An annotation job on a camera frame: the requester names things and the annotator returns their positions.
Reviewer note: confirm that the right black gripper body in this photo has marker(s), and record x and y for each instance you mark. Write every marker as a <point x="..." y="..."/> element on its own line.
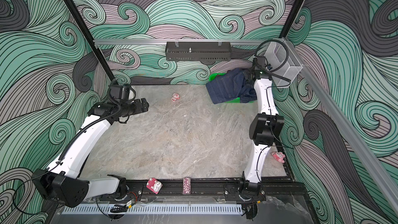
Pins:
<point x="249" y="73"/>

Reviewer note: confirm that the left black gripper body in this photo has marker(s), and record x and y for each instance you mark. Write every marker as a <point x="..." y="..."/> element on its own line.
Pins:
<point x="133" y="108"/>

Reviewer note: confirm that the dark blue denim trousers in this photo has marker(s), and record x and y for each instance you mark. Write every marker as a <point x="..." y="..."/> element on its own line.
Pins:
<point x="249" y="94"/>

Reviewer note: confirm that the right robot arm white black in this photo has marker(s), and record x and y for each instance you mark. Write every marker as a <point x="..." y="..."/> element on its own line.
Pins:
<point x="261" y="130"/>

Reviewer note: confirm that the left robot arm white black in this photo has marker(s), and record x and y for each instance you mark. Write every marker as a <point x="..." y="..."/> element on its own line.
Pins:
<point x="60" y="182"/>

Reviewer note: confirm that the green plastic basket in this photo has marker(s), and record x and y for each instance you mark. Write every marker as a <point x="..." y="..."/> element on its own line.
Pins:
<point x="226" y="88"/>

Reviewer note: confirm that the small pink white toy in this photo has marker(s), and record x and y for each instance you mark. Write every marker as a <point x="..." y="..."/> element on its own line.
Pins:
<point x="175" y="97"/>

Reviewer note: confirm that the pink white clip object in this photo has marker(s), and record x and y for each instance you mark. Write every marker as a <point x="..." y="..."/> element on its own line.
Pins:
<point x="154" y="185"/>

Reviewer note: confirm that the pink dotted cylinder block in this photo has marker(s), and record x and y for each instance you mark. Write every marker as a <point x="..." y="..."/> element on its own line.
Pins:
<point x="186" y="188"/>

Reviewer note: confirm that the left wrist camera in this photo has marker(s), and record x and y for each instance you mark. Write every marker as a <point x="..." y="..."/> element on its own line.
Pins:
<point x="119" y="92"/>

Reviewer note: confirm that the clear plastic wall bin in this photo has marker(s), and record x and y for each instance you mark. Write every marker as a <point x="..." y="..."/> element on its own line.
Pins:
<point x="284" y="65"/>

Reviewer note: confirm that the black perforated wall shelf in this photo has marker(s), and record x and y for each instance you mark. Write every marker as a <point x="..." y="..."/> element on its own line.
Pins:
<point x="203" y="51"/>

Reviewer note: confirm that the horizontal aluminium back rail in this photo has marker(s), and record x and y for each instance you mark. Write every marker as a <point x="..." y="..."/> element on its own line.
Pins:
<point x="142" y="41"/>

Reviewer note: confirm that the pink toy near right wall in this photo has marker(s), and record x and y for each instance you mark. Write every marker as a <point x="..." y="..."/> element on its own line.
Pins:
<point x="279" y="156"/>

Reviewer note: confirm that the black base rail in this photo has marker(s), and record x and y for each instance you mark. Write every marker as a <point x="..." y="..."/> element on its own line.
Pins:
<point x="229" y="189"/>

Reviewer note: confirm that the white slotted cable duct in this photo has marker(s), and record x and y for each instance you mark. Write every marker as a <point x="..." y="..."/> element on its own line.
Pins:
<point x="158" y="209"/>

